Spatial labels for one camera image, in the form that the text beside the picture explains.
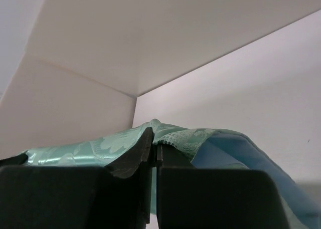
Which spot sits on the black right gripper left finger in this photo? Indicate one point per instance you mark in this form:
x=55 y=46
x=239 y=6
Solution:
x=114 y=196

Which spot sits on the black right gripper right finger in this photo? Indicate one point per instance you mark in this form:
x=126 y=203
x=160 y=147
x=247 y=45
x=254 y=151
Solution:
x=187 y=197

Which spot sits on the teal patterned satin cloth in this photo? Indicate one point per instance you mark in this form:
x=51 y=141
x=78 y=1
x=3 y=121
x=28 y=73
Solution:
x=204 y=148

